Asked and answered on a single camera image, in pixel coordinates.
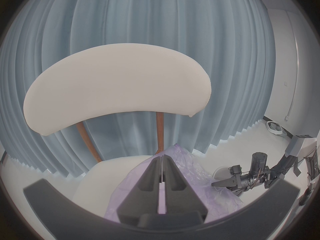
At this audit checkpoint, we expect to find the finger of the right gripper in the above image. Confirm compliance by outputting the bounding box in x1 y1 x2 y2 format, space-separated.
211 178 234 188

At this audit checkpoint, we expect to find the purple plastic bag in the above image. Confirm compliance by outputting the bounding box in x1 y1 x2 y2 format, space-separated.
104 144 244 222

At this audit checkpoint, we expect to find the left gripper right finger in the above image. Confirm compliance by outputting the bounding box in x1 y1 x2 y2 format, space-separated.
163 154 208 222

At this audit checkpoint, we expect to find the white cushioned wooden chair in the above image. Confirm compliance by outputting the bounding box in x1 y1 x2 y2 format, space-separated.
23 43 212 218

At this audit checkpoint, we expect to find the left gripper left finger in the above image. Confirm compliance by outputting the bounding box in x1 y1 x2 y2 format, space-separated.
116 155 163 226

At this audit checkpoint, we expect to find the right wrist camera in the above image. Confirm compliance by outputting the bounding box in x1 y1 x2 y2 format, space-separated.
229 165 243 177

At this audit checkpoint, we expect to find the blue-grey curtain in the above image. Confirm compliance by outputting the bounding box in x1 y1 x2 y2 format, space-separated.
0 0 277 178

